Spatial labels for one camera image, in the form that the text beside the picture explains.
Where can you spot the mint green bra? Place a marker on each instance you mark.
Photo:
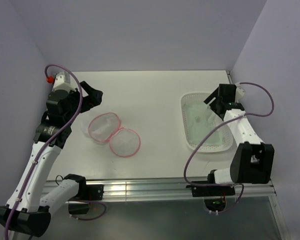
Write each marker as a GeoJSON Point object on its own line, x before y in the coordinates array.
{"type": "Point", "coordinates": [205, 125]}

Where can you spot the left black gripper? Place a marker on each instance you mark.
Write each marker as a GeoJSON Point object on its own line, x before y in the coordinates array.
{"type": "Point", "coordinates": [93, 99]}

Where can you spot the pink mesh laundry bag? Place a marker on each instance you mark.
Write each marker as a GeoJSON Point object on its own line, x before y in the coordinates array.
{"type": "Point", "coordinates": [106, 129]}

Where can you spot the white perforated plastic basket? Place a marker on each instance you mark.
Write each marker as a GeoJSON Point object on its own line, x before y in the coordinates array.
{"type": "Point", "coordinates": [206, 122]}

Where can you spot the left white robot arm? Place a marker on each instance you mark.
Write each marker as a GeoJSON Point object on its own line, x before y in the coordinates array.
{"type": "Point", "coordinates": [26, 211]}

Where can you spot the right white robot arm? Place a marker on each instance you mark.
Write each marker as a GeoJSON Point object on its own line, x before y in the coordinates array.
{"type": "Point", "coordinates": [253, 160]}

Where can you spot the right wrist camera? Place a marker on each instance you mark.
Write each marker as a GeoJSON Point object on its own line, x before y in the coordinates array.
{"type": "Point", "coordinates": [240, 91]}

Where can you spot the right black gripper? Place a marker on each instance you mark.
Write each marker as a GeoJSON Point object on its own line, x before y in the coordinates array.
{"type": "Point", "coordinates": [211, 96]}

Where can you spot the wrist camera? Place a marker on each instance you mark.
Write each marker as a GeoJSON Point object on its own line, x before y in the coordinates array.
{"type": "Point", "coordinates": [240, 91]}
{"type": "Point", "coordinates": [61, 81]}

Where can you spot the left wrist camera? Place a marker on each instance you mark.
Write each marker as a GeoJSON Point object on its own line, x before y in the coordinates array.
{"type": "Point", "coordinates": [61, 81]}

